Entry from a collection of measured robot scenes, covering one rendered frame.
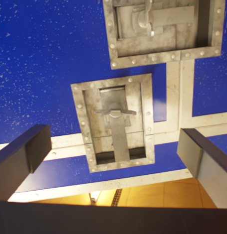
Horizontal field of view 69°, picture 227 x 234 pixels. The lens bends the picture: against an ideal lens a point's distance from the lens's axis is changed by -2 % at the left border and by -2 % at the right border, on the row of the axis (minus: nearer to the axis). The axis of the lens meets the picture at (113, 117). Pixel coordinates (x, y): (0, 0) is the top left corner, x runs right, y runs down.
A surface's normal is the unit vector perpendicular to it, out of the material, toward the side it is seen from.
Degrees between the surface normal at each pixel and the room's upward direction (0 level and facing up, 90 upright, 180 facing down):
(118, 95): 124
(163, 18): 90
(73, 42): 90
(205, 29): 90
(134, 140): 90
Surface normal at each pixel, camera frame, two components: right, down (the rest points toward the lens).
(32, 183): 0.07, 0.37
